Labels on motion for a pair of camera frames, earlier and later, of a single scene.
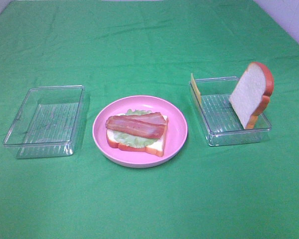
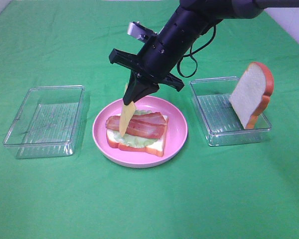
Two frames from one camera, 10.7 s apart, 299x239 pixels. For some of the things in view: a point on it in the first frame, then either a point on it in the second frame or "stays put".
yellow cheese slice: [196, 88] → [127, 117]
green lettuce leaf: [131, 140] stays put
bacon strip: [136, 128] stays put
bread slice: [157, 148] stays put
